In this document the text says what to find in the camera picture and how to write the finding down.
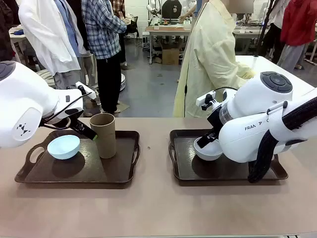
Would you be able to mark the person in dark brown jacket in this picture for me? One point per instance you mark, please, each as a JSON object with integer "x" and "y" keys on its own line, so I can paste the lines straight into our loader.
{"x": 6, "y": 37}

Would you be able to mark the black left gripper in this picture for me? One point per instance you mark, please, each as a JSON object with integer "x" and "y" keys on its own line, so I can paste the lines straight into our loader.
{"x": 74, "y": 116}

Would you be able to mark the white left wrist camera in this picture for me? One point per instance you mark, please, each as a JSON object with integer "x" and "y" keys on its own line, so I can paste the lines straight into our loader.
{"x": 85, "y": 89}

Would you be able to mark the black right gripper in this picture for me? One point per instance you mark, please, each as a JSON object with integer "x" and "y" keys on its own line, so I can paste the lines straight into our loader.
{"x": 215, "y": 121}

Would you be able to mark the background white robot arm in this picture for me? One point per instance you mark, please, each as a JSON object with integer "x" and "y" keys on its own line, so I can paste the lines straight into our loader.
{"x": 151, "y": 7}

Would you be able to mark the person in black logo shirt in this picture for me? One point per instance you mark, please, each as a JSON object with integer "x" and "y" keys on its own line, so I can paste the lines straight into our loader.
{"x": 172, "y": 7}

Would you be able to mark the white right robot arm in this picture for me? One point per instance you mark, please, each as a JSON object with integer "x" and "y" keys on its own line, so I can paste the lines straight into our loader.
{"x": 247, "y": 99}

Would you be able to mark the person in yellow gown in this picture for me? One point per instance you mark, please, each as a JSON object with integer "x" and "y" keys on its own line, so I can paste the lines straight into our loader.
{"x": 210, "y": 62}

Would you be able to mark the person in black trousers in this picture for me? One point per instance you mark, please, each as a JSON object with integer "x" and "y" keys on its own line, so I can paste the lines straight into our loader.
{"x": 272, "y": 39}

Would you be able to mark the cardboard box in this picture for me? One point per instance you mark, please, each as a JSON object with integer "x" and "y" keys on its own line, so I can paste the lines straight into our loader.
{"x": 171, "y": 57}

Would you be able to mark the grey striped round cushion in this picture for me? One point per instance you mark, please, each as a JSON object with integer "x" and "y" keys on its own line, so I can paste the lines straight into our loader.
{"x": 45, "y": 77}

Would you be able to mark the white round floor robot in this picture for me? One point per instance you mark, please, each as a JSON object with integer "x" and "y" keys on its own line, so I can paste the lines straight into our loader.
{"x": 123, "y": 81}

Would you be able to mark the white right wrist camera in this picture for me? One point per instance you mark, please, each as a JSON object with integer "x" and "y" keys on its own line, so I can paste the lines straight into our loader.
{"x": 204, "y": 99}

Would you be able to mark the person in plaid shirt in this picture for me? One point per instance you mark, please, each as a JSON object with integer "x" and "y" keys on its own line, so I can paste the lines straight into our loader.
{"x": 99, "y": 29}

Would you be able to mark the background white workbench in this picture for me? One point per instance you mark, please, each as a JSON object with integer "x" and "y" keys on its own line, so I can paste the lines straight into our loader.
{"x": 168, "y": 28}

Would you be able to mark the person's right forearm yellow sleeve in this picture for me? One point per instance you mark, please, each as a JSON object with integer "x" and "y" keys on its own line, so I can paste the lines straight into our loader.
{"x": 241, "y": 72}

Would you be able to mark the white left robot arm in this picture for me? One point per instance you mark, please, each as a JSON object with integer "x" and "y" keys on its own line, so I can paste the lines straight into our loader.
{"x": 22, "y": 99}

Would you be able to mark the white bowl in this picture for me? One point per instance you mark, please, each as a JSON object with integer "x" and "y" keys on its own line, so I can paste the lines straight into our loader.
{"x": 208, "y": 155}

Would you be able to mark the dark brown plastic tray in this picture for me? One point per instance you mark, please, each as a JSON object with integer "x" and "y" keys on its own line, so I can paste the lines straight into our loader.
{"x": 183, "y": 171}
{"x": 99, "y": 171}

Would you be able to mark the black tripod pole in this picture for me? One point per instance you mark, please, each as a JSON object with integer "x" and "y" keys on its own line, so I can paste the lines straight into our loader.
{"x": 266, "y": 24}

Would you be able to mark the tall tan cup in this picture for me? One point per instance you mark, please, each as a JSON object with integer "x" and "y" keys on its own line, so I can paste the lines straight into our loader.
{"x": 106, "y": 138}

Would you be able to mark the light blue bowl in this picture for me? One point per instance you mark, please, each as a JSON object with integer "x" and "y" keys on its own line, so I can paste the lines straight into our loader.
{"x": 63, "y": 148}

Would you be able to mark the person in red jacket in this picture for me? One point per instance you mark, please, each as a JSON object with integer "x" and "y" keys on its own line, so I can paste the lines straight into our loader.
{"x": 297, "y": 22}

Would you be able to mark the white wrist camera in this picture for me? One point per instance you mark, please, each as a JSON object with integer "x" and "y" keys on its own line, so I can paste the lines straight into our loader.
{"x": 85, "y": 89}
{"x": 204, "y": 99}

